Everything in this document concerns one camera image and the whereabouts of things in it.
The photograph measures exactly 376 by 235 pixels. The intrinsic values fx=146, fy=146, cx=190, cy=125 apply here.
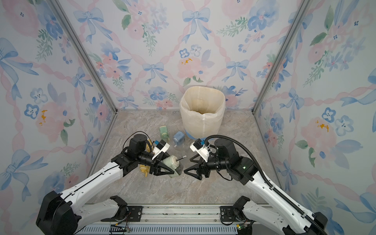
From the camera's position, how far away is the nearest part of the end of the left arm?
61 cm

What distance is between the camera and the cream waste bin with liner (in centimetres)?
80

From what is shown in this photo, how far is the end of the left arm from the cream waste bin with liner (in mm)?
281
